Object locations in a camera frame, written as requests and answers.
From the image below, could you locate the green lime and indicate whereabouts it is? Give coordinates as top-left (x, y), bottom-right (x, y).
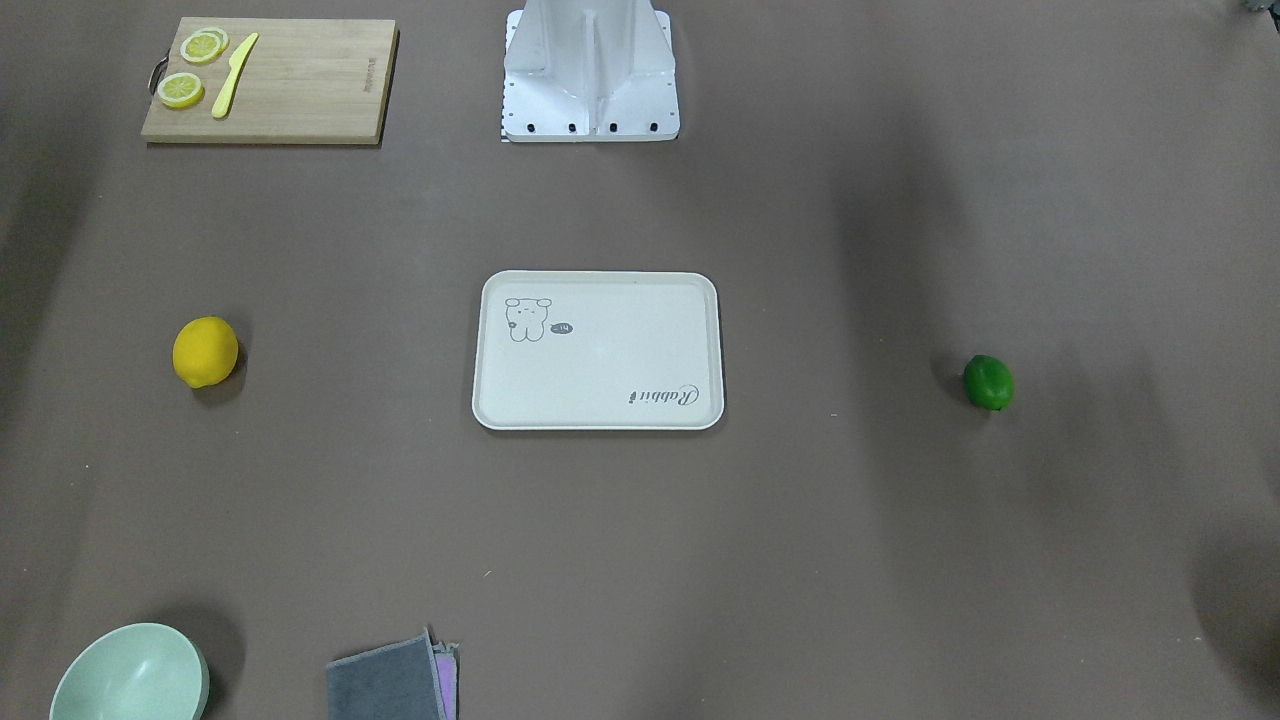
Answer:
top-left (963, 354), bottom-right (1016, 413)

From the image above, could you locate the yellow lemon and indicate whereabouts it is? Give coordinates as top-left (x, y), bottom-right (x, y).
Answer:
top-left (172, 316), bottom-right (239, 389)

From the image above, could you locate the white rabbit tray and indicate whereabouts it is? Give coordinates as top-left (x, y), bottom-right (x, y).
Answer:
top-left (471, 270), bottom-right (724, 430)

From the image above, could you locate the grey folded cloth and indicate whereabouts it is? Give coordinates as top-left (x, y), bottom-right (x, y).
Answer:
top-left (326, 629), bottom-right (460, 719)

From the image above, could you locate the yellow plastic knife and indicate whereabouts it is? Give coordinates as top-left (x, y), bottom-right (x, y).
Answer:
top-left (211, 32), bottom-right (260, 120)

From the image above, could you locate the lemon slice lower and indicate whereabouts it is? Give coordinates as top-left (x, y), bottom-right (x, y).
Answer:
top-left (154, 72), bottom-right (205, 110)

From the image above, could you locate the lemon slice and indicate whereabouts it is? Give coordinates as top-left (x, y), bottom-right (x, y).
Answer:
top-left (154, 72), bottom-right (205, 110)
top-left (180, 27), bottom-right (229, 65)

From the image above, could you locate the wooden cutting board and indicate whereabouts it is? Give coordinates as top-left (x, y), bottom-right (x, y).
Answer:
top-left (141, 18), bottom-right (401, 147)

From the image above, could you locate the lemon slice upper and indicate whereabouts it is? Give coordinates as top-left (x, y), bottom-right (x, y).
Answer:
top-left (180, 27), bottom-right (229, 65)

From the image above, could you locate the mint green bowl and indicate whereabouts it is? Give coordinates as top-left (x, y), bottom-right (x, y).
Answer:
top-left (49, 623), bottom-right (211, 719)

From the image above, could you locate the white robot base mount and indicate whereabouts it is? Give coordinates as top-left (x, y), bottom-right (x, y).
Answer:
top-left (500, 1), bottom-right (681, 143)

